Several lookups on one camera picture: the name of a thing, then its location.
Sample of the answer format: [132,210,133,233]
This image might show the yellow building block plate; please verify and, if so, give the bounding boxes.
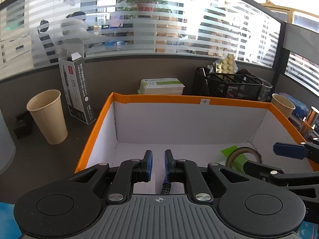
[214,54,237,74]

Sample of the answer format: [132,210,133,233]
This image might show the orange cardboard box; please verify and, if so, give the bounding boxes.
[74,92,319,173]

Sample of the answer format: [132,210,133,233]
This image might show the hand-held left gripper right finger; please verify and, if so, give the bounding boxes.
[164,149,252,204]

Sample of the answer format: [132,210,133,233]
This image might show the black mesh desk organizer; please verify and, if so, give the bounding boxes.
[194,67,264,102]

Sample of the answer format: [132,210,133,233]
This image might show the glass perfume bottle gold cap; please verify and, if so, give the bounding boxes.
[300,107,319,140]

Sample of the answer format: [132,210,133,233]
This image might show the clear plastic cup green logo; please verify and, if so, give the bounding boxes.
[0,116,16,176]

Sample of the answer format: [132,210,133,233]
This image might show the blue capped marker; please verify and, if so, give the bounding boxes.
[161,179,172,195]

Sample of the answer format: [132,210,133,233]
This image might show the tall beige paper cup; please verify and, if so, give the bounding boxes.
[27,90,68,145]

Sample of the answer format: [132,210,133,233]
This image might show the blue printed case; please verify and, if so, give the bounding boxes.
[282,93,309,118]

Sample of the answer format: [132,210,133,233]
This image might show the brown tape roll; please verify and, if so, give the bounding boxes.
[225,146,262,173]

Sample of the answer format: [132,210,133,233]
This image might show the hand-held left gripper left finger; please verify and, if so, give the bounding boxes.
[68,150,153,204]

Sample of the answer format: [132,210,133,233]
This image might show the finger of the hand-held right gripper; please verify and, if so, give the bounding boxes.
[243,161,319,188]
[273,142,319,165]

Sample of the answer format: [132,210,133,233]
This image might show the short beige paper cup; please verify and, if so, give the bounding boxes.
[270,93,296,119]

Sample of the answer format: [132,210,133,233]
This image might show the small black block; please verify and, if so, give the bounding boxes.
[14,113,33,140]

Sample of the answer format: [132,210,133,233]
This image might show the green paper sheet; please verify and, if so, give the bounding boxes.
[221,145,250,173]

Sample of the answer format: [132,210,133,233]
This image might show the black and white pen box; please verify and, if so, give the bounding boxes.
[58,52,97,125]

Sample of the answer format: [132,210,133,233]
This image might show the grey mesh pen cup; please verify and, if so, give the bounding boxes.
[259,78,274,102]

